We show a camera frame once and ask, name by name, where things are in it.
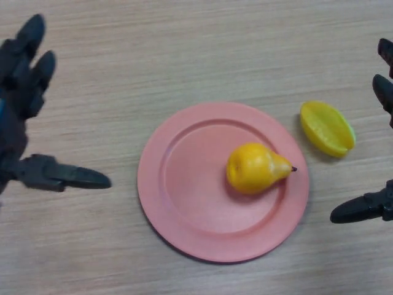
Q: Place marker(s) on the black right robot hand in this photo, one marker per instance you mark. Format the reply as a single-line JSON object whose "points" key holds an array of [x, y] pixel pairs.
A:
{"points": [[368, 210]]}

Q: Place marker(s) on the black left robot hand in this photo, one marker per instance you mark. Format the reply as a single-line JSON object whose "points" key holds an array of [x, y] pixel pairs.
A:
{"points": [[15, 107]]}

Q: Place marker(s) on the yellow pear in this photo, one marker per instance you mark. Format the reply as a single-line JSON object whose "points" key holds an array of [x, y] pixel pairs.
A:
{"points": [[255, 169]]}

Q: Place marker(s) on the pink round plate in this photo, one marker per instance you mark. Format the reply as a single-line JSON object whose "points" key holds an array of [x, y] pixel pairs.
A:
{"points": [[199, 196]]}

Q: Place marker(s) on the yellow starfruit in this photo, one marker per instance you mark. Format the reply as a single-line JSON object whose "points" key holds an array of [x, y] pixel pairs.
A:
{"points": [[327, 129]]}

